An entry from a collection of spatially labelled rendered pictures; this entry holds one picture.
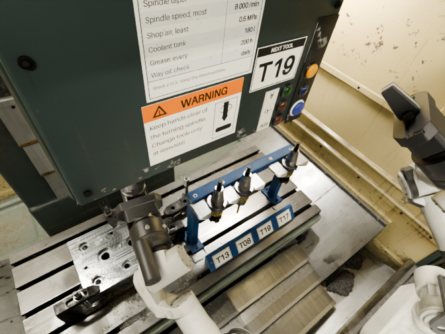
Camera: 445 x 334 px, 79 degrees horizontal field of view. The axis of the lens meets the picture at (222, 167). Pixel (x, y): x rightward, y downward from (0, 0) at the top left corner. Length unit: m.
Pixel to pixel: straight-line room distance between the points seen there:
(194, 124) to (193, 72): 0.08
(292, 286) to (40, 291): 0.98
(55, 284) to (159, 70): 0.99
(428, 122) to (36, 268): 1.22
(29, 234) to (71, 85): 1.48
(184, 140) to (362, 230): 1.23
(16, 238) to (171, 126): 1.46
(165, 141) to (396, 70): 1.01
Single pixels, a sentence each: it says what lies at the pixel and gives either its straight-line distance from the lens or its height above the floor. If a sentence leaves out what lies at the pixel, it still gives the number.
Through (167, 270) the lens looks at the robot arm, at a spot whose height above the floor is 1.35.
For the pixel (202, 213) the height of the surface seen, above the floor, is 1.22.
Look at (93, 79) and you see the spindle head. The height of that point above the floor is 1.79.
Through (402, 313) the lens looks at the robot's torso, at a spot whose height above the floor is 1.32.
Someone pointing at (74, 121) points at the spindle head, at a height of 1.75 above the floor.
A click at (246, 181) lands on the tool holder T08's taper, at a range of 0.87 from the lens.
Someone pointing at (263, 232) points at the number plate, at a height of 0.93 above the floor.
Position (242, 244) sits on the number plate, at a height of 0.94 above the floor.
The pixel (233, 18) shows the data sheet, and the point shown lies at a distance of 0.35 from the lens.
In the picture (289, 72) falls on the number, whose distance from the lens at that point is 0.48.
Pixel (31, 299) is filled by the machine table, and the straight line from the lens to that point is 1.21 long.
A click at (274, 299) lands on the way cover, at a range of 1.29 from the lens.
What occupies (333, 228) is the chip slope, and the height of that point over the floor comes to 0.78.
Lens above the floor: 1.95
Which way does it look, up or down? 49 degrees down
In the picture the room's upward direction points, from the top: 8 degrees clockwise
